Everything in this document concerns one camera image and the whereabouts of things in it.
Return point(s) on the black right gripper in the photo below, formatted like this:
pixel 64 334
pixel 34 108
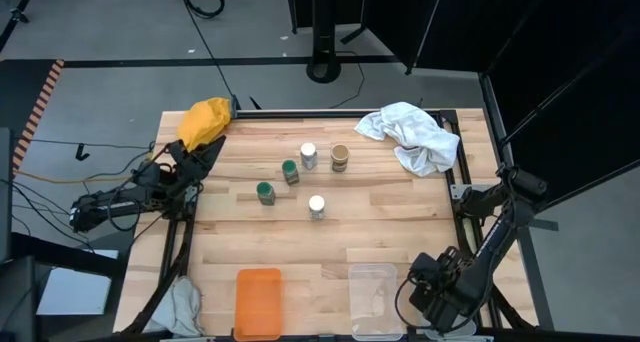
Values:
pixel 440 287

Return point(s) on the white lid spice jar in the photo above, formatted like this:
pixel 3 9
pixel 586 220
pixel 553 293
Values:
pixel 308 155
pixel 316 206

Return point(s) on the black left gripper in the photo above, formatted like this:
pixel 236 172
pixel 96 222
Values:
pixel 190 164

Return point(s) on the black aluminium table frame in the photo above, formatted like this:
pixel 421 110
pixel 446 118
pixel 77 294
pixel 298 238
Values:
pixel 350 113

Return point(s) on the clear plastic container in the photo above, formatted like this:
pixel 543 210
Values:
pixel 375 302

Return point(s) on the white board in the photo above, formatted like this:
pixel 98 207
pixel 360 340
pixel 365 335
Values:
pixel 75 292

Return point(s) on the yellow cloth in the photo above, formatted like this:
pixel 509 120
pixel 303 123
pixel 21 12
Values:
pixel 202 122

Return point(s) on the grey cloth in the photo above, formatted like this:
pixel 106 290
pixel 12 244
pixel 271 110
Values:
pixel 180 307

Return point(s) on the orange black hazard strip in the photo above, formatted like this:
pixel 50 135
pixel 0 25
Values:
pixel 37 112

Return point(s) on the white towel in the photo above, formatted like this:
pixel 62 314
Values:
pixel 415 134

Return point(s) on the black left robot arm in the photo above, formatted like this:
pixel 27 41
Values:
pixel 110 202

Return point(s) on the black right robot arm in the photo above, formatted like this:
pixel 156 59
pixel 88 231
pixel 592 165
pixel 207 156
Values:
pixel 492 242

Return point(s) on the orange plastic tray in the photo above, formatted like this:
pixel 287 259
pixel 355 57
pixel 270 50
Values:
pixel 258 304

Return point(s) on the brown lid spice jar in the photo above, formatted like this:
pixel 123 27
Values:
pixel 340 157

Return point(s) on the black tripod leg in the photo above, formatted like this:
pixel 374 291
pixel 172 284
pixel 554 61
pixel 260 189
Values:
pixel 17 12

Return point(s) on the green lid spice jar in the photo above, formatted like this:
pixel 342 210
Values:
pixel 265 192
pixel 290 171

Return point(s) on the small black hook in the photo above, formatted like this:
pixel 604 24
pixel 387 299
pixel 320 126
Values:
pixel 81 153

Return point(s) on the black curtain panel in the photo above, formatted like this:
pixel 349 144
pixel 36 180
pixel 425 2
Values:
pixel 550 57

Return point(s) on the black floor stand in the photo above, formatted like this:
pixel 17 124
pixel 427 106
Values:
pixel 324 42

